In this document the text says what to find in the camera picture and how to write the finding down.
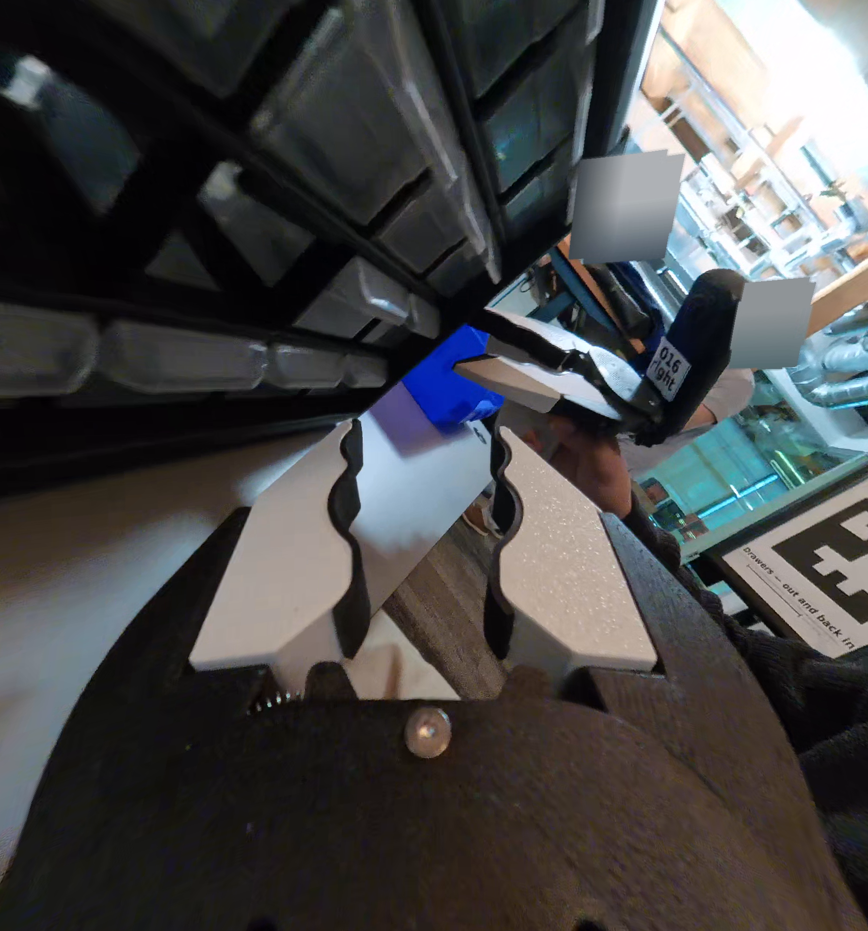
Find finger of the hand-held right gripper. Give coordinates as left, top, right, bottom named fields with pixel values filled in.
left=452, top=354, right=624, bottom=423
left=481, top=309, right=642, bottom=404

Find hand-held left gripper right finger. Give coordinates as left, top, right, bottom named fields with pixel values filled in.
left=483, top=425, right=659, bottom=674

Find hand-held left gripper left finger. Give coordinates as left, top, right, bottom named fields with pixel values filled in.
left=189, top=418, right=371, bottom=674

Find set of clear cabinet drawers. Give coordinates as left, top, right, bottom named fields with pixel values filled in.
left=0, top=0, right=602, bottom=397

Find black drawer cabinet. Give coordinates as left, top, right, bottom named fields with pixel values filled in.
left=0, top=0, right=668, bottom=503

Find grey desk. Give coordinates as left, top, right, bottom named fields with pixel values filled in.
left=0, top=382, right=497, bottom=896

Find person's right hand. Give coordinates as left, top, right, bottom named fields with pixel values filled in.
left=543, top=418, right=635, bottom=521

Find blue plastic bin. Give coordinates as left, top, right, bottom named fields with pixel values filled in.
left=401, top=325, right=505, bottom=432

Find metal shelving rack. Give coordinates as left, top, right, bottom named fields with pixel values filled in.
left=641, top=0, right=868, bottom=292

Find silver ventilation ducts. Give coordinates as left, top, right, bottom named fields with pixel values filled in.
left=798, top=294, right=868, bottom=430

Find black-white marker sign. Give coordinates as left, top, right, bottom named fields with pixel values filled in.
left=699, top=454, right=868, bottom=659

